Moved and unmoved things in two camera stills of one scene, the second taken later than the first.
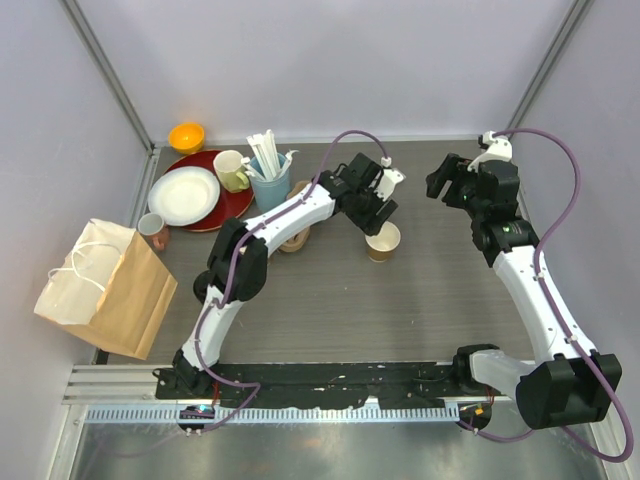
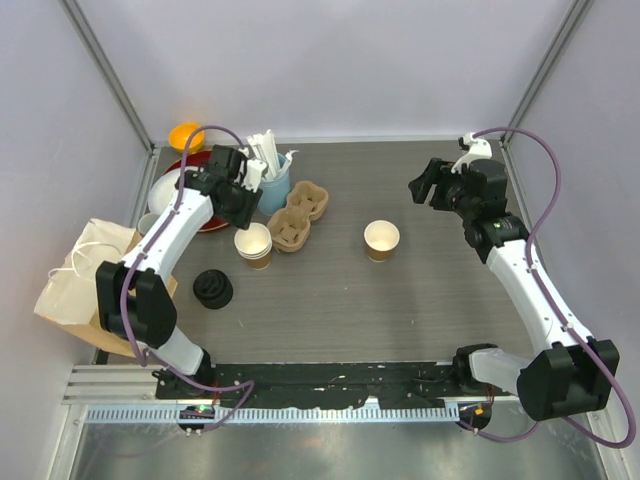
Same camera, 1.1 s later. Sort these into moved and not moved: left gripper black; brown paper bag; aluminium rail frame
Moved: left gripper black
Not moved: brown paper bag; aluminium rail frame
